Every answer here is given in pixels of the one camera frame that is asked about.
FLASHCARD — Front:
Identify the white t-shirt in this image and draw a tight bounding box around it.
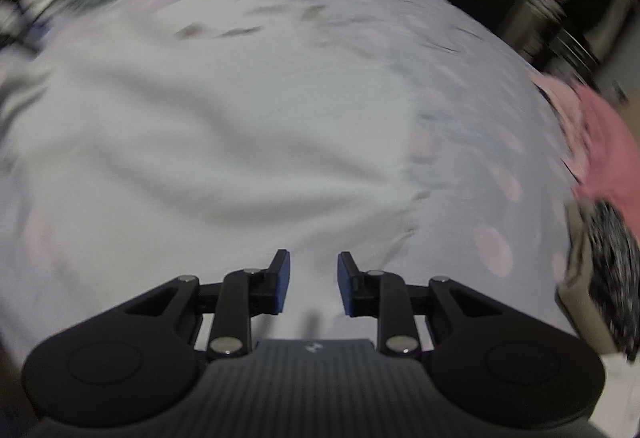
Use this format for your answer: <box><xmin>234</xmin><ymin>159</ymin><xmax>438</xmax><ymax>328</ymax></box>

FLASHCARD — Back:
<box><xmin>1</xmin><ymin>0</ymin><xmax>422</xmax><ymax>361</ymax></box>

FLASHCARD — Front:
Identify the black white patterned garment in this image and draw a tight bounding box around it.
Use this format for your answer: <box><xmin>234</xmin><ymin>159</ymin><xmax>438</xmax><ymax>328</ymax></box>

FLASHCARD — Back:
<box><xmin>556</xmin><ymin>200</ymin><xmax>639</xmax><ymax>362</ymax></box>

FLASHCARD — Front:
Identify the grey pink-dotted bed sheet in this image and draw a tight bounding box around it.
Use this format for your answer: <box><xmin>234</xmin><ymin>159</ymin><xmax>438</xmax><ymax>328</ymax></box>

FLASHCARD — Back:
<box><xmin>0</xmin><ymin>0</ymin><xmax>582</xmax><ymax>349</ymax></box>

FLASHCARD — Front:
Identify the pink garment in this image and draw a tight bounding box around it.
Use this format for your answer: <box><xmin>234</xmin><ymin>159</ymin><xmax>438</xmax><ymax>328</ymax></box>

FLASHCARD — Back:
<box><xmin>529</xmin><ymin>72</ymin><xmax>639</xmax><ymax>225</ymax></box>

